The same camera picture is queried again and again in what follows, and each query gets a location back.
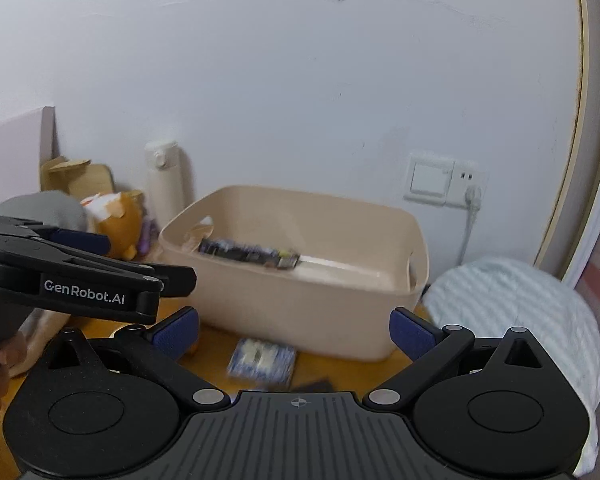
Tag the grey plush toy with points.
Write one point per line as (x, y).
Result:
(54, 208)

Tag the white light switch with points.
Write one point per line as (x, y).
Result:
(428, 178)

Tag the white plug with cable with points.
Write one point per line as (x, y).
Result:
(473, 198)

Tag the black small box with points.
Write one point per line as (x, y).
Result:
(323, 385)

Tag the pink board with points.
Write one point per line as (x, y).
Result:
(26, 142)

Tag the dark snack package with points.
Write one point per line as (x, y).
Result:
(255, 254)

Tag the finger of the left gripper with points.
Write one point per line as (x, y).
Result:
(88, 242)
(100, 279)

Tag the beige plastic storage bin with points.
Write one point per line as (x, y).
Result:
(358, 261)

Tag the wooden door frame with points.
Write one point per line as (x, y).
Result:
(574, 227)

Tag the orange plush toy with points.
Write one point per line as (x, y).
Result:
(117, 216)

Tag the brown cardboard box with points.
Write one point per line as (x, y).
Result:
(78, 178)

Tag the striped white pillow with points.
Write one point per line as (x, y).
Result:
(490, 295)

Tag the white thermos bottle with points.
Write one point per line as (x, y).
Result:
(164, 180)

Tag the person's left hand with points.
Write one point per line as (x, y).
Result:
(12, 353)

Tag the blue white tissue pack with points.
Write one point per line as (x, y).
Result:
(262, 362)

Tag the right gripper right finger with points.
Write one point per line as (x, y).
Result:
(433, 351)

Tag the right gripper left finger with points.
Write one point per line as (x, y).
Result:
(156, 351)

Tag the white wall socket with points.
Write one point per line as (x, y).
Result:
(465, 175)

